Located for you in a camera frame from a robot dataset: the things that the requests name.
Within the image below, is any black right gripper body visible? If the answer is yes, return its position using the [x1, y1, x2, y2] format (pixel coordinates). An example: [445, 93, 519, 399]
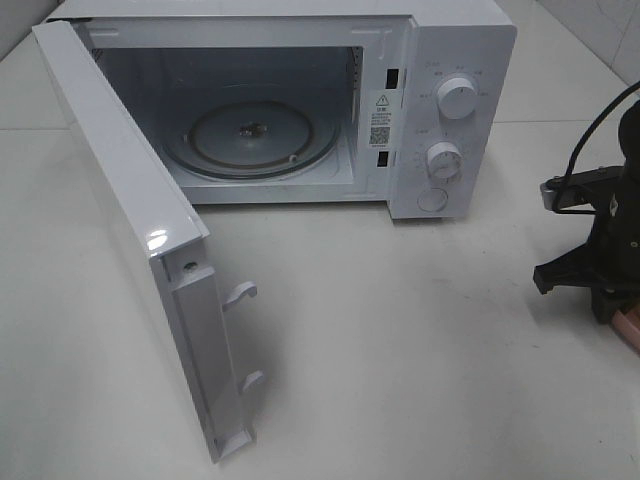
[585, 164, 639, 290]

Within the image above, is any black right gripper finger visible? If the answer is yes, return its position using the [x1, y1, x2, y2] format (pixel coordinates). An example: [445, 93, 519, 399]
[591, 288, 631, 325]
[533, 243, 608, 295]

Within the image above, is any pink round plate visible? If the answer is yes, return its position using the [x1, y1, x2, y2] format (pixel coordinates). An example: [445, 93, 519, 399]
[612, 305, 640, 353]

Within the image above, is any round white door-release button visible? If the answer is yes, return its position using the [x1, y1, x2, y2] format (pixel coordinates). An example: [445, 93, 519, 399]
[417, 188, 448, 212]

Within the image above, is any white microwave door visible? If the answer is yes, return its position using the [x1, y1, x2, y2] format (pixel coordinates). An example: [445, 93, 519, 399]
[33, 21, 264, 462]

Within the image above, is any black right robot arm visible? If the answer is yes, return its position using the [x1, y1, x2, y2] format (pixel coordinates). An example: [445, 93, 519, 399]
[533, 104, 639, 324]

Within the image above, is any lower white timer knob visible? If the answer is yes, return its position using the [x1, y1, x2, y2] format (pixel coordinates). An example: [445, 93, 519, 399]
[426, 141, 463, 180]

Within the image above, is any upper white power knob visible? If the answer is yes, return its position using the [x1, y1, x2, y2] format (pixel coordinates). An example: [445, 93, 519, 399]
[436, 74, 479, 120]

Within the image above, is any white microwave oven body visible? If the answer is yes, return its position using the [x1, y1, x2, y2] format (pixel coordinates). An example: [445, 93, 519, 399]
[41, 1, 517, 219]

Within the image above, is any white warning sticker QR code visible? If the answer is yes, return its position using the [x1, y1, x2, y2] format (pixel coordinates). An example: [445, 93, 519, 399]
[366, 89, 399, 150]

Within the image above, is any glass microwave turntable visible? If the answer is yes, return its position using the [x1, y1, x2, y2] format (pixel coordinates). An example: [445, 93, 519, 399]
[164, 100, 341, 180]

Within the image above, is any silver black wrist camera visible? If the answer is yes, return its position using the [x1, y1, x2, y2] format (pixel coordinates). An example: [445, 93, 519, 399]
[540, 166, 623, 215]

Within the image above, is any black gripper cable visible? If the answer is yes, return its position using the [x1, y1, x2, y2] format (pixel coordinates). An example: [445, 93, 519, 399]
[547, 79, 640, 216]

